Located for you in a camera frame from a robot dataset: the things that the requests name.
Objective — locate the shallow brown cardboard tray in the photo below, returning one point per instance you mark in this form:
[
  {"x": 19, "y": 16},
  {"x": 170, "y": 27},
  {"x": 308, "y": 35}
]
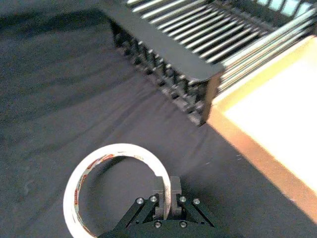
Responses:
[{"x": 272, "y": 119}]

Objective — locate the white tape roll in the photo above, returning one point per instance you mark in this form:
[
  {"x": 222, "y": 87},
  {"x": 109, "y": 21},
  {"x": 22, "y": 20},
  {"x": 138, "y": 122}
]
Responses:
[{"x": 74, "y": 198}]

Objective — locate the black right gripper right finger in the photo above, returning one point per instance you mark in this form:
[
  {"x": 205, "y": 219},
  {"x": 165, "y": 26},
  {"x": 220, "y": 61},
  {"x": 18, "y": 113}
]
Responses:
[{"x": 184, "y": 208}]

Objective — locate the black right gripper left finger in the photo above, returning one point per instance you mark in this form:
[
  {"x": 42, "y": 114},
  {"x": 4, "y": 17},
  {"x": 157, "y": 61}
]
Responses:
[{"x": 148, "y": 210}]

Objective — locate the black rack with steel bars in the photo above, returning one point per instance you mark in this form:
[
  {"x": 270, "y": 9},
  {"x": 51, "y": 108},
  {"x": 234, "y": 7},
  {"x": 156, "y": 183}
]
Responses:
[{"x": 183, "y": 44}]

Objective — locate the black table cloth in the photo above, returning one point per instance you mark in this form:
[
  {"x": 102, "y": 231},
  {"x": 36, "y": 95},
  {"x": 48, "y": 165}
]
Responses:
[{"x": 62, "y": 99}]

